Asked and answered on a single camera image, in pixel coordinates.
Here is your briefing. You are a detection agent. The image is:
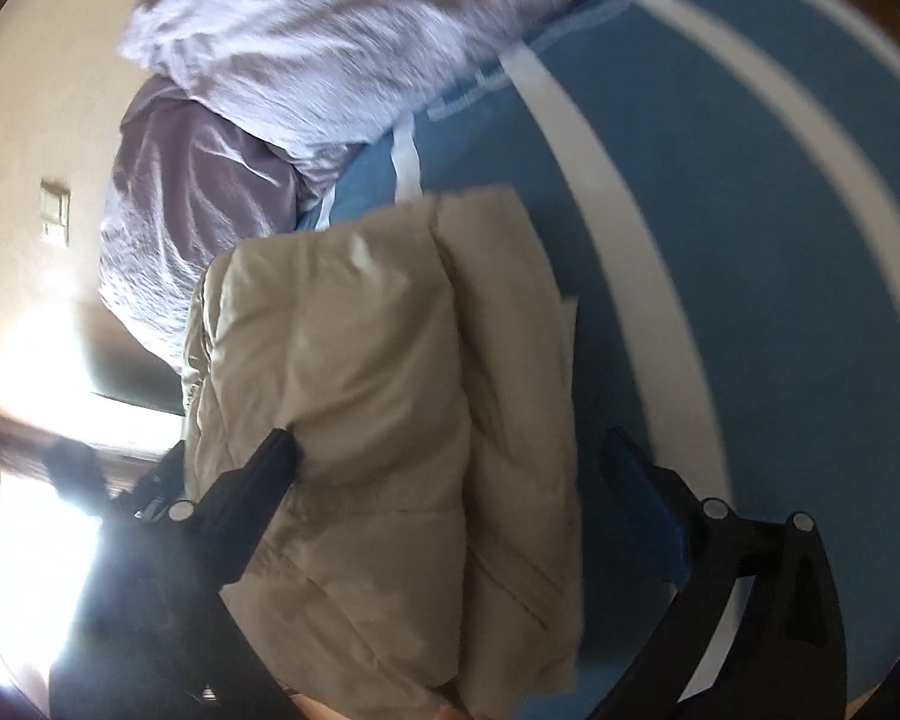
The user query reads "beige puffer jacket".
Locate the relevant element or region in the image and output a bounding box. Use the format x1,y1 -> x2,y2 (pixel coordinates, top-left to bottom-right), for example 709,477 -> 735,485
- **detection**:
180,187 -> 590,720

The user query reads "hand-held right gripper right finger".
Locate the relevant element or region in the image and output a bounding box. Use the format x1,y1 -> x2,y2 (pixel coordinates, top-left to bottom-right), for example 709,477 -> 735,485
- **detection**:
598,427 -> 848,720

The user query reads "blue white striped bedsheet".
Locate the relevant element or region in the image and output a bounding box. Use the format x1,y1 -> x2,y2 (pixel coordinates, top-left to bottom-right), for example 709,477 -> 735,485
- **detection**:
292,0 -> 900,706

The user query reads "white wall switch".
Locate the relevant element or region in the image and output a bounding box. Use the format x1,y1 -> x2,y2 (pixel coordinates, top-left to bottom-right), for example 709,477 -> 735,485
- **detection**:
40,178 -> 71,222

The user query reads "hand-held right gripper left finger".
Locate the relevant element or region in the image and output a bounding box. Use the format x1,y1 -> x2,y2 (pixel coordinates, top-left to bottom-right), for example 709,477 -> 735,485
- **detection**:
49,429 -> 302,720

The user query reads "bright window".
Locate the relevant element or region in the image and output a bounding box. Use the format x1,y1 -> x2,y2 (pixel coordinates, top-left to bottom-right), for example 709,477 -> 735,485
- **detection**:
0,390 -> 173,691

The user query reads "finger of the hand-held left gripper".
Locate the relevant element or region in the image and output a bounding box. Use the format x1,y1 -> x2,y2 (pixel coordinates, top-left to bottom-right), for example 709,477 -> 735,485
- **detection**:
118,441 -> 190,522
43,436 -> 110,507

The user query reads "lavender pillow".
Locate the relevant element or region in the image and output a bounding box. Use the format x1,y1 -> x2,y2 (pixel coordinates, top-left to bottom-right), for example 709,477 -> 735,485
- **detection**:
97,79 -> 323,374

